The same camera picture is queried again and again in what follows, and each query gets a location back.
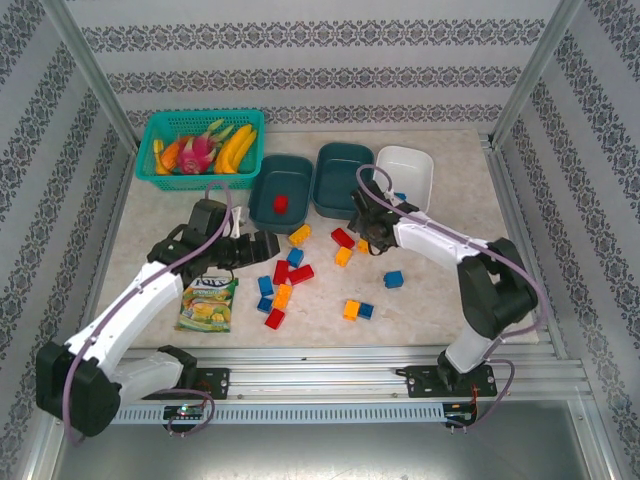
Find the aluminium frame post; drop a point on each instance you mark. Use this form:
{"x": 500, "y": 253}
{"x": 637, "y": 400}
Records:
{"x": 535, "y": 65}
{"x": 90, "y": 70}

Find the small yellow toy fruit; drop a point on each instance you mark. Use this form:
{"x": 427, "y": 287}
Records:
{"x": 158, "y": 149}

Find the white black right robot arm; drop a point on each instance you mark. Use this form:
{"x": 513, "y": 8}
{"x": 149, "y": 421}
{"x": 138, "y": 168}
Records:
{"x": 435, "y": 240}

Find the small circuit board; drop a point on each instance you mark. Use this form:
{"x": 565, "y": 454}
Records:
{"x": 185, "y": 411}
{"x": 460, "y": 416}

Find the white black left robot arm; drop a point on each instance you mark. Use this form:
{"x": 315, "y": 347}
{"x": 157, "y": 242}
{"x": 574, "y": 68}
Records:
{"x": 125, "y": 310}

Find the short red lego brick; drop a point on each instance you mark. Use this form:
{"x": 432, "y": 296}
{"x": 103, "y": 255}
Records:
{"x": 280, "y": 204}

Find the aluminium mounting rail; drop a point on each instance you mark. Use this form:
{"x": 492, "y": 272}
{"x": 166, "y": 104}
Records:
{"x": 320, "y": 375}

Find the pink toy dragon fruit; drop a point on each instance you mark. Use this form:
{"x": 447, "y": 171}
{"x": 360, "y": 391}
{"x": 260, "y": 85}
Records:
{"x": 194, "y": 150}

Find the orange toy fruit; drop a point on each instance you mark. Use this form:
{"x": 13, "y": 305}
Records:
{"x": 170, "y": 156}

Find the white plastic container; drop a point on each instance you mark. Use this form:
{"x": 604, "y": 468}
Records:
{"x": 405, "y": 165}

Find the yellow toy banana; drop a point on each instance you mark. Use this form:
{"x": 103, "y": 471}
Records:
{"x": 231, "y": 150}
{"x": 247, "y": 145}

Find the teal plastic mesh basket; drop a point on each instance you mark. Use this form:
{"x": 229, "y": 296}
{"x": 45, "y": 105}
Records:
{"x": 200, "y": 181}

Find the dark teal plastic container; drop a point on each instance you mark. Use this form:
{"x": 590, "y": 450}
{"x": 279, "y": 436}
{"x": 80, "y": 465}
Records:
{"x": 335, "y": 190}
{"x": 265, "y": 210}

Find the green yellow candy bag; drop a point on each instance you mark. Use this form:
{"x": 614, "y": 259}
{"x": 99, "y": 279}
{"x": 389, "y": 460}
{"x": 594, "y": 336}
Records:
{"x": 207, "y": 310}

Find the aluminium side rail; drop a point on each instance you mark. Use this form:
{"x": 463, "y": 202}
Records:
{"x": 525, "y": 250}
{"x": 117, "y": 210}

